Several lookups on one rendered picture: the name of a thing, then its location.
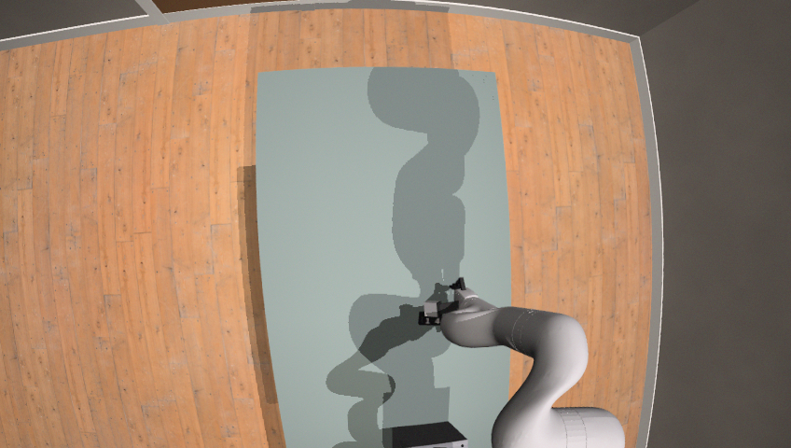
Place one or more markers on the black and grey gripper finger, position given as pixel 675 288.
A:
pixel 457 285

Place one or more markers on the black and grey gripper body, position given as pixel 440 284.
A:
pixel 461 295

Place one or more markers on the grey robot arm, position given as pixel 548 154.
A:
pixel 559 347

